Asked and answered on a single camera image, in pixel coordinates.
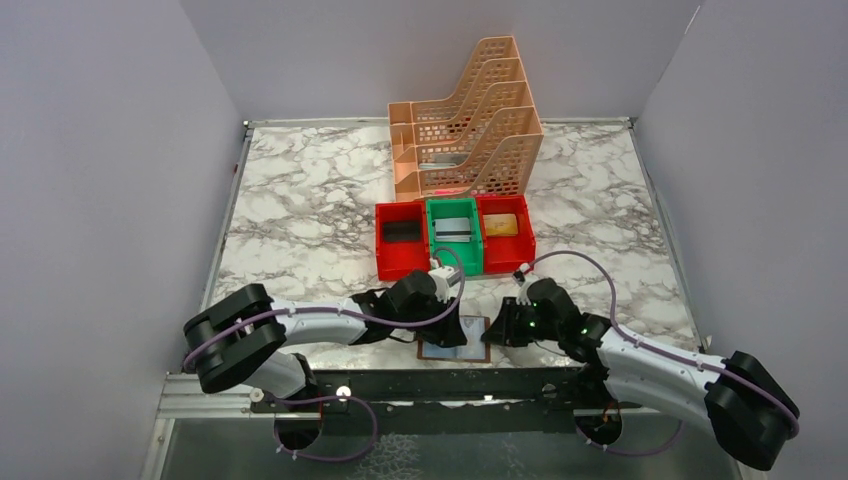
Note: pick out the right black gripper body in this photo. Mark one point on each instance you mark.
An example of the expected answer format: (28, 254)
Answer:
(530, 326)

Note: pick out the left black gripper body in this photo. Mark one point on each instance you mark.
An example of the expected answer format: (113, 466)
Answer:
(404, 317)

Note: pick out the silver VIP card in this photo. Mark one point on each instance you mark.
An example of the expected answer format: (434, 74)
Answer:
(475, 348)
(456, 230)

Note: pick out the brown leather card holder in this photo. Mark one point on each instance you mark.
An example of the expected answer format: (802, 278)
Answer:
(430, 352)

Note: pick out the red bin with black card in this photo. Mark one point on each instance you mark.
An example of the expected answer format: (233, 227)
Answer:
(395, 260)

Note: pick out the red bin with gold card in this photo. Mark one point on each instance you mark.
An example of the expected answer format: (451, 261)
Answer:
(505, 254)

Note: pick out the green plastic bin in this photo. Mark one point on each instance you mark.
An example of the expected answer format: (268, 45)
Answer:
(471, 254)

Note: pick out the peach plastic file organizer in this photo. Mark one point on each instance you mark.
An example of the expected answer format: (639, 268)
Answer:
(480, 141)

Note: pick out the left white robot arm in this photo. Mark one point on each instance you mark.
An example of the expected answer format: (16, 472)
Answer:
(244, 338)

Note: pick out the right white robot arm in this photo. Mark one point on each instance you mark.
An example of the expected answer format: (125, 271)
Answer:
(734, 399)

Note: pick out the black card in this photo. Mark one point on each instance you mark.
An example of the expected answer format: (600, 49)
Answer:
(401, 232)

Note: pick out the gold card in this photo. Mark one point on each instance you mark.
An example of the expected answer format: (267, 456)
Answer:
(500, 225)

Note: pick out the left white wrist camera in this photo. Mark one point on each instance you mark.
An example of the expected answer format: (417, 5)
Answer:
(445, 277)

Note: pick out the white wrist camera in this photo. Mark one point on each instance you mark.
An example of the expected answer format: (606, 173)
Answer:
(520, 274)
(445, 277)

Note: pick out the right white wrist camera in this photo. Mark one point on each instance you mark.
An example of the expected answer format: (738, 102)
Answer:
(520, 274)

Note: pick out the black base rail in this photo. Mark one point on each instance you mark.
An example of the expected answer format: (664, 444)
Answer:
(446, 401)

